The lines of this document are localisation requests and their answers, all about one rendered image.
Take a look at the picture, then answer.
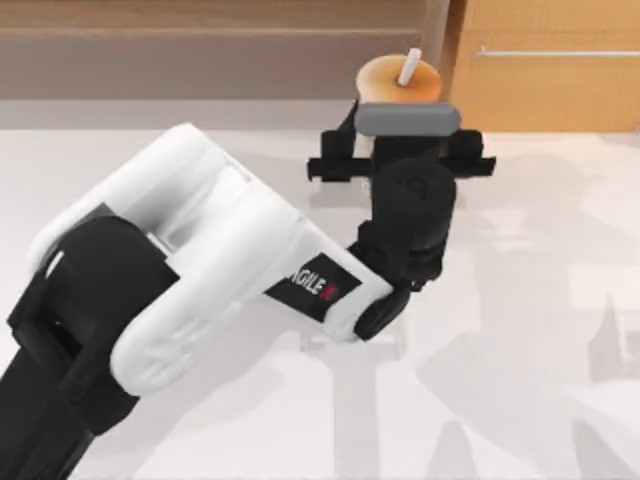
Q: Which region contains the tan cup with white straw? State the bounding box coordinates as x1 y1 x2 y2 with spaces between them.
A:
354 47 444 162

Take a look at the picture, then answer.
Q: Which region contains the pale grey rounded box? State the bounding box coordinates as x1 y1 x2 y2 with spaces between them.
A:
353 101 462 138

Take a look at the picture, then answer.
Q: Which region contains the light wooden cupboard door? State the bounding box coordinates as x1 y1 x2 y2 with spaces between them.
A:
441 0 640 134

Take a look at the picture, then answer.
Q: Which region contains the long metal handle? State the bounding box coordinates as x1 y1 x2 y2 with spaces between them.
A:
474 45 640 58

